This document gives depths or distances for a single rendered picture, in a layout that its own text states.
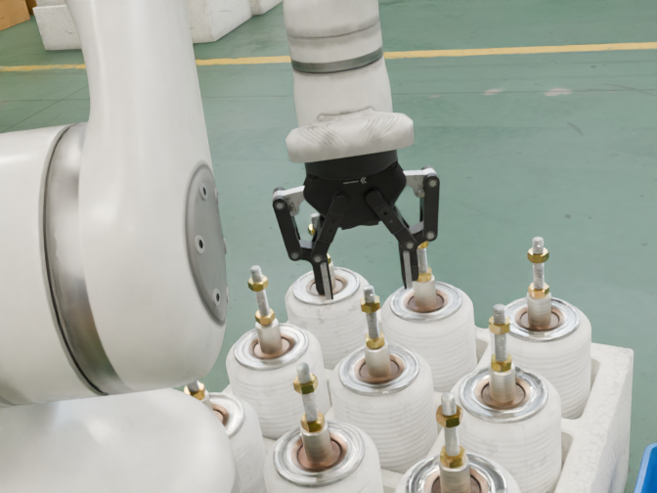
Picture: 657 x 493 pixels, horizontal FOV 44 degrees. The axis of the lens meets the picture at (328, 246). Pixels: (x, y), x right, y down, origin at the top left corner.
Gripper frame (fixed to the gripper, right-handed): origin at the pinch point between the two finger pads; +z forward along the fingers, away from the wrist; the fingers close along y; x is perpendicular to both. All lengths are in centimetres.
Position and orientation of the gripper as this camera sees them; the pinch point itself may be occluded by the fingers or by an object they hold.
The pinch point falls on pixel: (367, 277)
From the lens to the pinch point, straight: 70.3
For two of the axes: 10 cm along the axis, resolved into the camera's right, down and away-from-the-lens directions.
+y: -9.9, 1.4, 0.2
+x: 0.5, 4.6, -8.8
